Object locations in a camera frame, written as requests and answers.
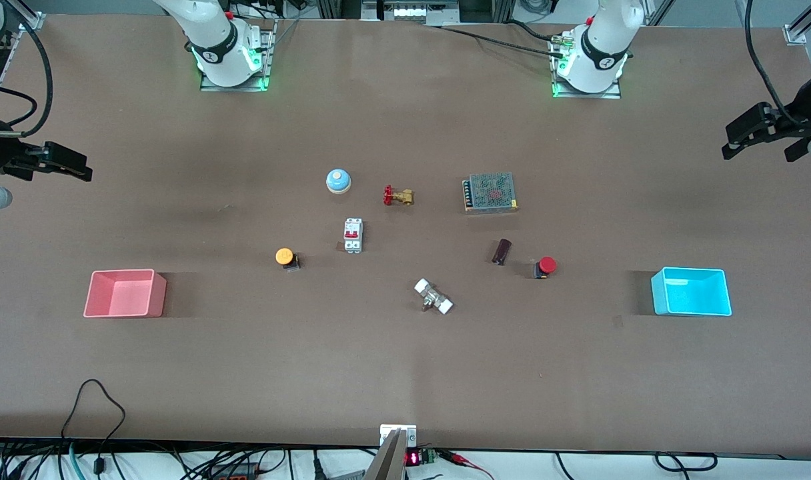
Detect pink plastic box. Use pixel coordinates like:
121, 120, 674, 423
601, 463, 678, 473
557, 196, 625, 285
83, 269, 167, 319

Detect cyan plastic box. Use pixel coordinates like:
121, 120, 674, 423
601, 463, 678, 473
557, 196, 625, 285
650, 267, 732, 317

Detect metal mesh power supply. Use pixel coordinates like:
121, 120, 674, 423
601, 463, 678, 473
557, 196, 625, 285
463, 172, 519, 214

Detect metal fitting white ends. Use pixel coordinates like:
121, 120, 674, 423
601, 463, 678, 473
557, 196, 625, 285
414, 278, 454, 315

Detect grey control unit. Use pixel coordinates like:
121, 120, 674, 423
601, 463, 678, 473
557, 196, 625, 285
361, 0, 461, 26

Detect grey metal bar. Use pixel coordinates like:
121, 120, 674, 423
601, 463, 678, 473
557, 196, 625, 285
364, 429, 408, 480

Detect red clip lead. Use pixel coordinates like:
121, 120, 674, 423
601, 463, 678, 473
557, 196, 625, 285
439, 451, 496, 480

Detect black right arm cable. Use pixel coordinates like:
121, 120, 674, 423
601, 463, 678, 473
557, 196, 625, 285
0, 0, 53, 138

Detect aluminium frame profile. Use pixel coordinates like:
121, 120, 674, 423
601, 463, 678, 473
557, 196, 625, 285
784, 0, 811, 45
2, 0, 47, 31

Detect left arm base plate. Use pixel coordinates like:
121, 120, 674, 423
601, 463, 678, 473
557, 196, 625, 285
551, 33, 622, 100

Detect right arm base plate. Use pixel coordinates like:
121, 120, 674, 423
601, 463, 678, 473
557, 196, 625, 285
199, 19, 276, 93

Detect black looped cable with plug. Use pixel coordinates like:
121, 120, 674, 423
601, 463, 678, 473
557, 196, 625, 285
61, 379, 127, 476

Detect short black table cable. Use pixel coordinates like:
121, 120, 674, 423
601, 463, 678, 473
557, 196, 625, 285
506, 19, 561, 43

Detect long black table cable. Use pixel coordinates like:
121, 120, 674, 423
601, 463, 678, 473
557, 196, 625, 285
424, 24, 566, 58

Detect black coiled cable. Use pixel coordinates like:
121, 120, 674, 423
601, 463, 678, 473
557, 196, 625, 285
654, 452, 718, 473

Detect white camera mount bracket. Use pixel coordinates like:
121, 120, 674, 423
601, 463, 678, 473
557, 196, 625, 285
379, 424, 418, 448

